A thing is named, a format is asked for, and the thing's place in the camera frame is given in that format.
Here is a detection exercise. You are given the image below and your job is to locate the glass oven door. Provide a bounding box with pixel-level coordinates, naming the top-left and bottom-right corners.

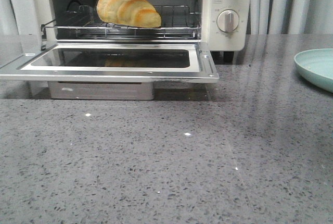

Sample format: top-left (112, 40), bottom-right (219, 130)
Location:
top-left (1, 42), bottom-right (219, 83)

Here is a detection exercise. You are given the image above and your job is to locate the golden croissant bread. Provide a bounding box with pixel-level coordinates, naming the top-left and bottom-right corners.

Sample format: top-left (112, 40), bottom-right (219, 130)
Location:
top-left (97, 0), bottom-right (161, 28)

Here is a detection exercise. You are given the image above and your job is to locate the lower oven knob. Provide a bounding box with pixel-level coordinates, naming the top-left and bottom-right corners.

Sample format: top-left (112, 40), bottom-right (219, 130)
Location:
top-left (216, 10), bottom-right (239, 33)

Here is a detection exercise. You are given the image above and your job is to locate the white Toshiba toaster oven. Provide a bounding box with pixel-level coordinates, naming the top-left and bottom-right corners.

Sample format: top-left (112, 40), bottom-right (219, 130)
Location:
top-left (31, 0), bottom-right (253, 63)

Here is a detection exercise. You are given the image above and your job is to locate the grey curtain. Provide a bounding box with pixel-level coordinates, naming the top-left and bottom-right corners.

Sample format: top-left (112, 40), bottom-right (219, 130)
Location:
top-left (1, 0), bottom-right (332, 35)

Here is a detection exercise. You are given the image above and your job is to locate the light green plate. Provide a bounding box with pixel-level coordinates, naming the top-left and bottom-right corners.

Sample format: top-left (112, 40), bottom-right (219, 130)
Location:
top-left (294, 48), bottom-right (332, 93)

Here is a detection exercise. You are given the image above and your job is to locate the wire oven rack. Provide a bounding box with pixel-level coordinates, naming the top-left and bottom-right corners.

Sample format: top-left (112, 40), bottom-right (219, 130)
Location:
top-left (41, 5), bottom-right (201, 41)

